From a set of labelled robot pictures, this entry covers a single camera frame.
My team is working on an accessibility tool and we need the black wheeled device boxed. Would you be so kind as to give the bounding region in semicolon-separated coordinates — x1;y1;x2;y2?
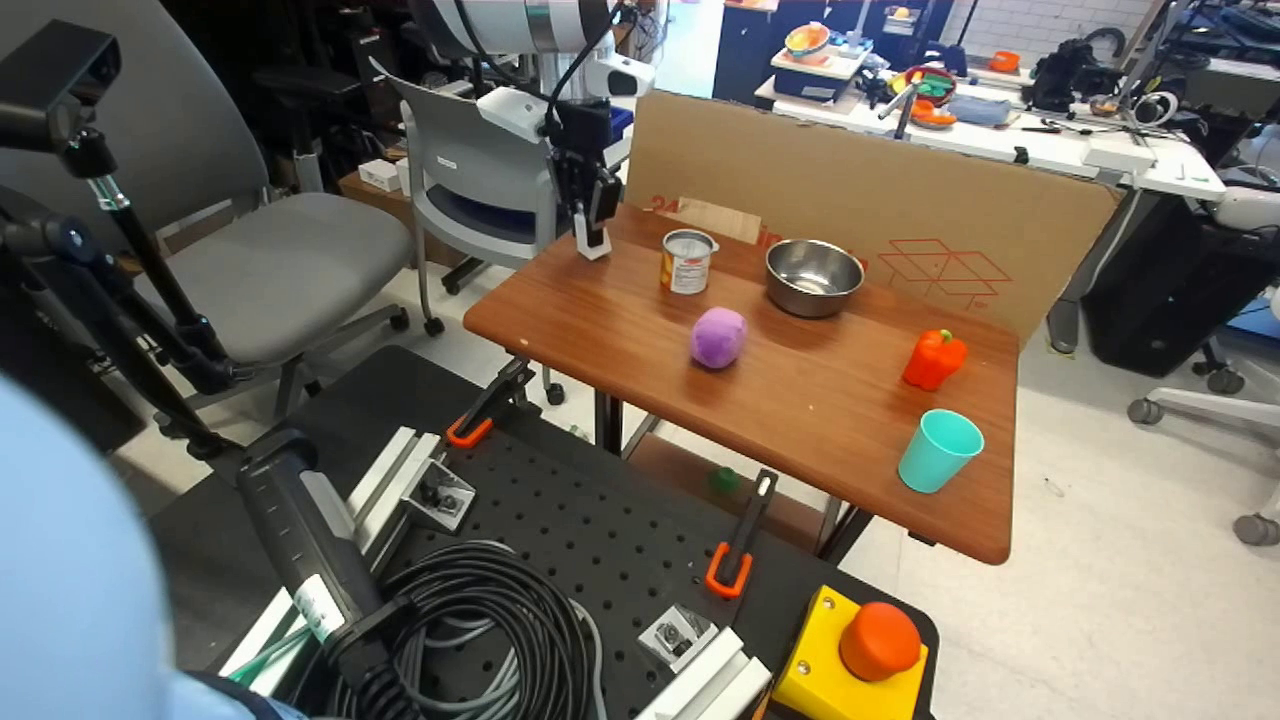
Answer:
1026;38;1124;115

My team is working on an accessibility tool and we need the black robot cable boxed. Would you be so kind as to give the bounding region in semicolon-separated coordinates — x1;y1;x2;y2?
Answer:
537;0;633;115

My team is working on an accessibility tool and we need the black camera on tripod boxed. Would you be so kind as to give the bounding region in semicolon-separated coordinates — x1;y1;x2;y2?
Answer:
0;16;246;459

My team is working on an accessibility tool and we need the tray with orange toy food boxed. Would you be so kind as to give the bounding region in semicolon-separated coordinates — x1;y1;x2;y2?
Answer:
772;16;870;90

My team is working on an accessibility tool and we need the brown cardboard panel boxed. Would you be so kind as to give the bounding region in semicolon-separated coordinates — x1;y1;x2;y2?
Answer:
624;90;1131;353

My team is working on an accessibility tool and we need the dark grey fabric chair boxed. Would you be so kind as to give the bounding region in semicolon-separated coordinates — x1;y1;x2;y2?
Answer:
0;0;420;432

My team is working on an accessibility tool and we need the teal plastic cup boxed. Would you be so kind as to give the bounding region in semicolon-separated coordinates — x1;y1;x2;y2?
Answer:
895;405;989;500

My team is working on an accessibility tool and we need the purple ball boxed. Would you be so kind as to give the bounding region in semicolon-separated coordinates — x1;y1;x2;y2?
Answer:
683;303;750;377

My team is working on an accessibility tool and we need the yellow emergency stop box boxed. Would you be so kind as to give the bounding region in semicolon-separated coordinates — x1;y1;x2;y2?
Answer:
772;582;935;720

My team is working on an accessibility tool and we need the coiled black cable bundle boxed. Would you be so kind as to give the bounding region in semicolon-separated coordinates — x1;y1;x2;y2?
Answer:
322;538;613;720

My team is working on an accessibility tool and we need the pile of colourful toy food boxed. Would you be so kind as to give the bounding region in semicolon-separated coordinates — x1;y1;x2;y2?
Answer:
886;62;967;135

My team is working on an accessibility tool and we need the black perforated breadboard base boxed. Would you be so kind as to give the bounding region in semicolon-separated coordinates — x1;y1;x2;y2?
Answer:
143;346;945;720

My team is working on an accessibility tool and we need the black waste bin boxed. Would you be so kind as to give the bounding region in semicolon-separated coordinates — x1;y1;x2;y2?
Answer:
1076;197;1280;380

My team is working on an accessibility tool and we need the steel bowl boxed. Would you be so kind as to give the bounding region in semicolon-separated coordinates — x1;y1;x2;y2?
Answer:
761;236;869;325

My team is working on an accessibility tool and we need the black power box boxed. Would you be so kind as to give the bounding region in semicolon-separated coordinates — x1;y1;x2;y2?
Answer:
235;444;392;647

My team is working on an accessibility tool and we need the pale blue rounded object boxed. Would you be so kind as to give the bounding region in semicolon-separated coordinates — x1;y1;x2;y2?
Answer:
0;372;293;720

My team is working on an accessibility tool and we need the white aluminium rail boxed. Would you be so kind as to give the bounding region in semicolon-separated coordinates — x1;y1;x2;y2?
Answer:
636;624;778;720
349;426;448;556
216;583;341;689

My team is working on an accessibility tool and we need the black clamp orange handle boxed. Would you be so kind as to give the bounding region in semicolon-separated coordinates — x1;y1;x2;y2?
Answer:
700;468;778;609
444;357;537;454

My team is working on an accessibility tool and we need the open tin can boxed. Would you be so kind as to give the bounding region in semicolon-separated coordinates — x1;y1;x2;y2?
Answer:
654;223;724;302

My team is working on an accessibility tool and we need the grey office chair base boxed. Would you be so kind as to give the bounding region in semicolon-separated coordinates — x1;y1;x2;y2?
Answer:
1124;349;1280;552

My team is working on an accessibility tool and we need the orange toy bell pepper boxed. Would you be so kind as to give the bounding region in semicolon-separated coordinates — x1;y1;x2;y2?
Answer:
898;325;972;395

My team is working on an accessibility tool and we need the black table leg frame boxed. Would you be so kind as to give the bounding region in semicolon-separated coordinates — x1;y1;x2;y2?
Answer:
592;385;633;456

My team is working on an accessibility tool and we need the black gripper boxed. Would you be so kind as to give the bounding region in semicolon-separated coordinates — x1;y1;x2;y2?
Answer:
542;95;633;255

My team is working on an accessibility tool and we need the light grey plastic chair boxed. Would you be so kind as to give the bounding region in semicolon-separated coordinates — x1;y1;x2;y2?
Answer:
392;77;562;336

